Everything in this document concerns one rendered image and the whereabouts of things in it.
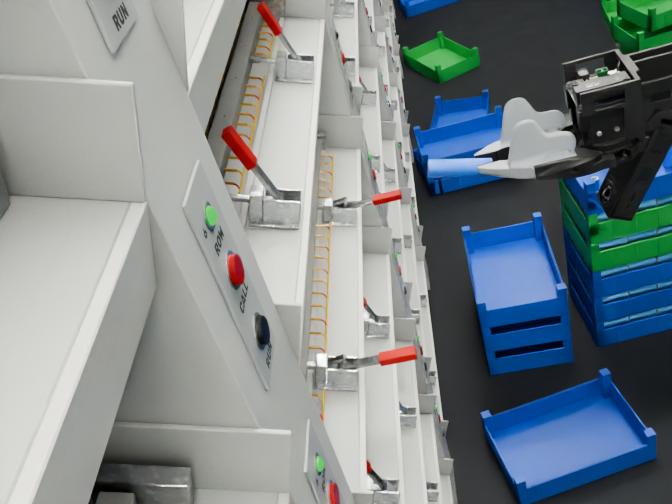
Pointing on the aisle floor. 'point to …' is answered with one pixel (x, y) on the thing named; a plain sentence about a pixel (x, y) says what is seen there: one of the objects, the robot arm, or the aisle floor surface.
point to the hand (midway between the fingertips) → (491, 166)
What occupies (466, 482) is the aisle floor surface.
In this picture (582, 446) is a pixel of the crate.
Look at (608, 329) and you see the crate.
